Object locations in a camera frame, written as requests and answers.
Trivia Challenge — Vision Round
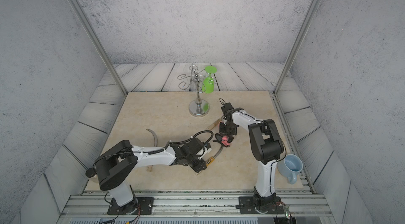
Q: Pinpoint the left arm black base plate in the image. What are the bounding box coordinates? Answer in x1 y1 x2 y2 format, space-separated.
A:
107 197 154 216

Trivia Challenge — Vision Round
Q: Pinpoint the light blue ceramic mug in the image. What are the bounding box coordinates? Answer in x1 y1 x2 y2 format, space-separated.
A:
277 154 303 185

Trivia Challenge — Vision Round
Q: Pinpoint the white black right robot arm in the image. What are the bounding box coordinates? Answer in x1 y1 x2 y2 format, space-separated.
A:
215 103 285 212

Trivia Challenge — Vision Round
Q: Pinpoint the small sickle wooden handle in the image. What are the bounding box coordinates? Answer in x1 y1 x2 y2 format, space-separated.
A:
206 116 223 130
197 146 224 173
146 129 158 172

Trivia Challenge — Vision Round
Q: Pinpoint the green plastic goblet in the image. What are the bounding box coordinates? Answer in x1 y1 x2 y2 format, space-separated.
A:
201 66 217 94

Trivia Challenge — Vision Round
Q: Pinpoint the left aluminium frame post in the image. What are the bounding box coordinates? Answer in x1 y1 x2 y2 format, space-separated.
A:
67 0 129 97

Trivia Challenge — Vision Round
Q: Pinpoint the small jar with black lid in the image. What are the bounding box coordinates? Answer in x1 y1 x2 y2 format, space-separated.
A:
85 168 98 181

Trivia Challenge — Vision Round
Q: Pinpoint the right aluminium frame post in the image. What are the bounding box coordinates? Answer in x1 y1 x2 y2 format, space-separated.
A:
273 0 321 96

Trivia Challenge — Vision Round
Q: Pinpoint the aluminium frame post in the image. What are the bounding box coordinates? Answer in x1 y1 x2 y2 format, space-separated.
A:
273 0 321 96
67 0 129 97

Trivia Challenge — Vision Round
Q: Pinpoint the pink fluffy rag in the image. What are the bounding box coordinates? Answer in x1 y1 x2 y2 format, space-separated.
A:
220 135 234 148

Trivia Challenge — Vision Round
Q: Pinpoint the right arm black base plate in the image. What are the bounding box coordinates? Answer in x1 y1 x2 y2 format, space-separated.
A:
235 195 285 215

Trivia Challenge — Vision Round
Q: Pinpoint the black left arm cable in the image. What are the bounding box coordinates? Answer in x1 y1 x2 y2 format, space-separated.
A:
164 130 215 147

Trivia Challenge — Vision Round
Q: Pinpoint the aluminium mounting rail base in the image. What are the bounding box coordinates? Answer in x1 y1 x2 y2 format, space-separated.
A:
56 190 336 224

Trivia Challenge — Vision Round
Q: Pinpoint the chrome glass holder stand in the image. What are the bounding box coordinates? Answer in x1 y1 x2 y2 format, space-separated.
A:
177 64 210 117

